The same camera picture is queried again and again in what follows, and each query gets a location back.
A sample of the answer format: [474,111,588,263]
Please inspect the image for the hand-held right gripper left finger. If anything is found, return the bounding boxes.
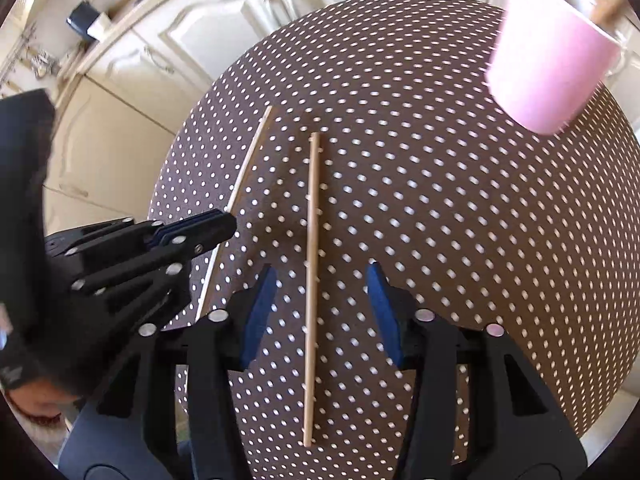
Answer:
[95,262,278,480]

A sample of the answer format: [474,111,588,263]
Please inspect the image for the person's left forearm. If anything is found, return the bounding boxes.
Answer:
[0,377,81,456]

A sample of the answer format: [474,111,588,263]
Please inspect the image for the hanging metal utensils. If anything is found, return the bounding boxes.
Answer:
[12,22,56,81]

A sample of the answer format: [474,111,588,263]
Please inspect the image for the light wooden chopstick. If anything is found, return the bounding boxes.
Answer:
[302,132,322,448]
[195,105,275,321]

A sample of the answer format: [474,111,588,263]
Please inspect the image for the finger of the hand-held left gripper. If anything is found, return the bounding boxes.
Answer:
[70,214,237,338]
[44,211,227,262]

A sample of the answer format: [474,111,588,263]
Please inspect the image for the pink cup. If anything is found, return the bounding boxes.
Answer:
[486,0,633,136]

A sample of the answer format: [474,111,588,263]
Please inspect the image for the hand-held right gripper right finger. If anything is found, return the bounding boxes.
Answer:
[365,259,590,480]

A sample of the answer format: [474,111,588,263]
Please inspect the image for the cream lower kitchen cabinet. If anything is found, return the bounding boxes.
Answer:
[42,0,496,233]

